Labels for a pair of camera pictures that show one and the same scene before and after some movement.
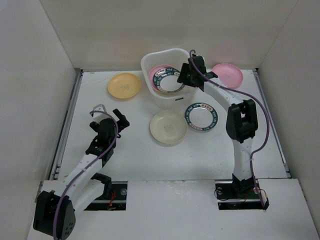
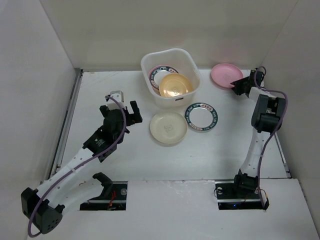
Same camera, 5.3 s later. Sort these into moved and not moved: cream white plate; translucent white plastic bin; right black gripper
Moved: right black gripper
Not moved: translucent white plastic bin; cream white plate
